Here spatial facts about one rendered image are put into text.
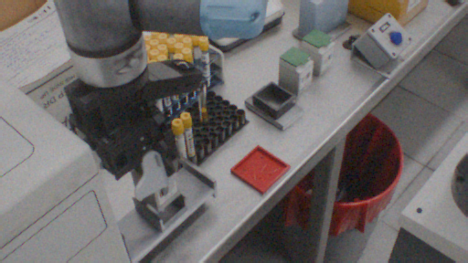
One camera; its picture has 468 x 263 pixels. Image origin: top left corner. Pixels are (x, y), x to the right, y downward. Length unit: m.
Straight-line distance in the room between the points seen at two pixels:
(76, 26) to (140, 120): 0.15
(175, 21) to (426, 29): 0.79
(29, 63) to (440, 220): 0.73
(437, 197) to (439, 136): 1.36
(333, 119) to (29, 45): 0.57
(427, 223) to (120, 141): 0.45
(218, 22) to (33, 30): 0.69
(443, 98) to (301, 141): 1.48
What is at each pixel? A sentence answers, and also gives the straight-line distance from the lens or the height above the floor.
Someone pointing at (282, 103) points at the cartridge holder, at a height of 0.91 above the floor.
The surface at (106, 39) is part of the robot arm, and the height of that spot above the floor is 1.26.
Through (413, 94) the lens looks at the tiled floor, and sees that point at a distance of 2.35.
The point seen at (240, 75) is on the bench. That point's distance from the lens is 1.04.
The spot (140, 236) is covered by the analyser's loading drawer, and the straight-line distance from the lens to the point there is 0.79.
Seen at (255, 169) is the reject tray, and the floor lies 0.88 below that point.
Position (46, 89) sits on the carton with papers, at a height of 1.00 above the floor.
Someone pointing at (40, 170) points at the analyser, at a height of 1.17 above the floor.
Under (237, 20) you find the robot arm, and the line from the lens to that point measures 0.47.
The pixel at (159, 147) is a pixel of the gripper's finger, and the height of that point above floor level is 1.09.
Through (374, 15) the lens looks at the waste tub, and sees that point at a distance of 1.17.
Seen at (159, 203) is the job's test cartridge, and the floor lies 0.97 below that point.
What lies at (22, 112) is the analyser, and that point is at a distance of 0.61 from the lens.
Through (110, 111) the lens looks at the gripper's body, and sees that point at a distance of 0.59.
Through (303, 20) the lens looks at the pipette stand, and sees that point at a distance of 1.09.
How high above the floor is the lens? 1.58
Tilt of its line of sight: 48 degrees down
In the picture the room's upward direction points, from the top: 3 degrees counter-clockwise
